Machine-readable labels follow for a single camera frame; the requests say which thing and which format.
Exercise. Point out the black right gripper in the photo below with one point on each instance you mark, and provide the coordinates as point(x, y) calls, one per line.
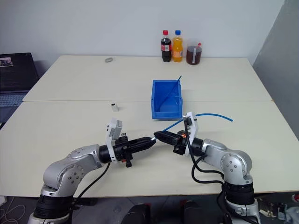
point(180, 144)

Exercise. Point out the orange soda bottle blue cap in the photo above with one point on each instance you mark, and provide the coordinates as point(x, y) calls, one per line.
point(177, 49)

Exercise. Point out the grey partition panel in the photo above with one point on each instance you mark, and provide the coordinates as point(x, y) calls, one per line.
point(280, 70)

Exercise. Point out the floor clutter pile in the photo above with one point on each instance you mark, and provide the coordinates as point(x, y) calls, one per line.
point(280, 208)

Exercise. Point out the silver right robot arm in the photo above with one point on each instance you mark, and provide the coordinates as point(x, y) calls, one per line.
point(230, 163)

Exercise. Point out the small grey object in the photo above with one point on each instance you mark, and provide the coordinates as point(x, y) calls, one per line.
point(108, 59)

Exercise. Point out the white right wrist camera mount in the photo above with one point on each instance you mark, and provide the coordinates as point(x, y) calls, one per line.
point(192, 130)

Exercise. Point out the blue plastic bin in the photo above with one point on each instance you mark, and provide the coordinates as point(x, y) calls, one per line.
point(158, 112)

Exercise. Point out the cola bottle red cap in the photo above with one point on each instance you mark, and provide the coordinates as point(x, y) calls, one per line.
point(166, 47)

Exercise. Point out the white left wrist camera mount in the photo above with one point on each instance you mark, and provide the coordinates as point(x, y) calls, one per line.
point(111, 135)

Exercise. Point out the white stick red tip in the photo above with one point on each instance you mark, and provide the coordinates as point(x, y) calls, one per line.
point(194, 54)

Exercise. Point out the clear jar brown liquid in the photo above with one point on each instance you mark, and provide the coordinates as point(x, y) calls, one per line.
point(197, 56)

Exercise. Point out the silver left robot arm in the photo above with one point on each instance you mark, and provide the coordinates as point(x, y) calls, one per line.
point(70, 168)

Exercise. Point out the dark rounded shape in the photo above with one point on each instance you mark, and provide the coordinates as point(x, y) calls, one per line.
point(194, 212)
point(139, 213)

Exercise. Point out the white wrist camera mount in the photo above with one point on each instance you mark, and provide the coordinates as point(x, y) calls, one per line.
point(111, 135)
point(192, 130)

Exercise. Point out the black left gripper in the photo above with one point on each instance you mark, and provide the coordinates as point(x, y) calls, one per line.
point(123, 148)

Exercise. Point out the dark laptop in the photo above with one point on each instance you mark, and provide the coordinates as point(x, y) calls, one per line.
point(14, 74)

